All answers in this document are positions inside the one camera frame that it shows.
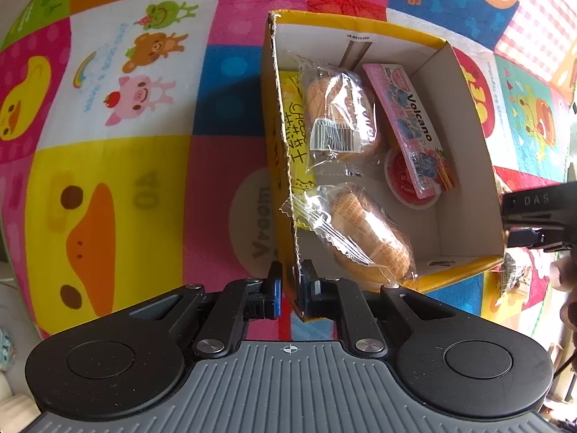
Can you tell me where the yellow cheese snack packet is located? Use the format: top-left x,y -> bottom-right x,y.
277,69 -> 319,231

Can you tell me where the yellow cardboard shoe box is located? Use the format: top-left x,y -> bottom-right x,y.
261,10 -> 505,320

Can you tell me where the bread bun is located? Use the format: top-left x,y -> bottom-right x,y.
294,55 -> 382,176
281,182 -> 418,291

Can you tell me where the colourful cartoon play mat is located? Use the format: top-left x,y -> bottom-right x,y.
1,0 -> 576,337

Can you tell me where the red jelly cup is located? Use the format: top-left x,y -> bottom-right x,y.
384,150 -> 439,210

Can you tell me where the green mixed snack bag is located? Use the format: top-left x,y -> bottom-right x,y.
498,247 -> 533,299

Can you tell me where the pink Volcano snack box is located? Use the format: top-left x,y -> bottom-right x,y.
363,64 -> 455,200

